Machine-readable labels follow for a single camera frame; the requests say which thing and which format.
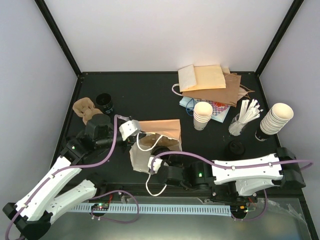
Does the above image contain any orange paper bag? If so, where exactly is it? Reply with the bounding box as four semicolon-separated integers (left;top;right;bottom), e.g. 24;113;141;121
129;119;183;197
171;64;226;96

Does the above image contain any black printed paper cup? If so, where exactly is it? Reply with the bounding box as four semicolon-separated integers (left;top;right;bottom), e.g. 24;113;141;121
95;93;114;115

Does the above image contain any single black paper cup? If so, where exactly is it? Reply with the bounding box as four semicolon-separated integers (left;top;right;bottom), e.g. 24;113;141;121
151;146;171;156

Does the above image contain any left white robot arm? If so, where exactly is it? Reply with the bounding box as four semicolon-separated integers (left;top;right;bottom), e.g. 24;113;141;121
2;114;141;240

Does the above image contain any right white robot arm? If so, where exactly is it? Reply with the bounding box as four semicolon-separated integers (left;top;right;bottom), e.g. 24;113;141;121
148;147;306;202

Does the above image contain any white paper cup stack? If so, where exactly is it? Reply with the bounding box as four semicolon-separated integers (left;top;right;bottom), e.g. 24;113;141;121
193;101;213;131

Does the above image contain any brown pulp cup carrier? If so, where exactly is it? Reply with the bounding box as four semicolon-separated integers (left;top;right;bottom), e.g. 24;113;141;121
72;97;102;125

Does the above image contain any left black lid stack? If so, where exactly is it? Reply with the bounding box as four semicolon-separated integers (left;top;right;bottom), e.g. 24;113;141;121
62;136;77;149

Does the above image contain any black lid stack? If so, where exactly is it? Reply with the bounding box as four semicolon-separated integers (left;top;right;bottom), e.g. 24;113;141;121
224;140;246;160
62;136;77;149

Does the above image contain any right black lid stack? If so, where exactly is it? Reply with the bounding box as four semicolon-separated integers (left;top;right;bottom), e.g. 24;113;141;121
224;140;246;160

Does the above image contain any small circuit board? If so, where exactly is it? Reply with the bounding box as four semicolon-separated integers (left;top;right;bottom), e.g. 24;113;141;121
91;203;109;211

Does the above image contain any brown kraft paper bag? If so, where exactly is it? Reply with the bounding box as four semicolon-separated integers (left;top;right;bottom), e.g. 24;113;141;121
182;73;254;107

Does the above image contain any tilted paper cup stack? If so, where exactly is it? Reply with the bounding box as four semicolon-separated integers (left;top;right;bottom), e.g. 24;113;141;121
254;102;294;142

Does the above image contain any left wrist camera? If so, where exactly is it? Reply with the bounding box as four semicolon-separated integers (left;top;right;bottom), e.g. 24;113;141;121
118;120;141;141

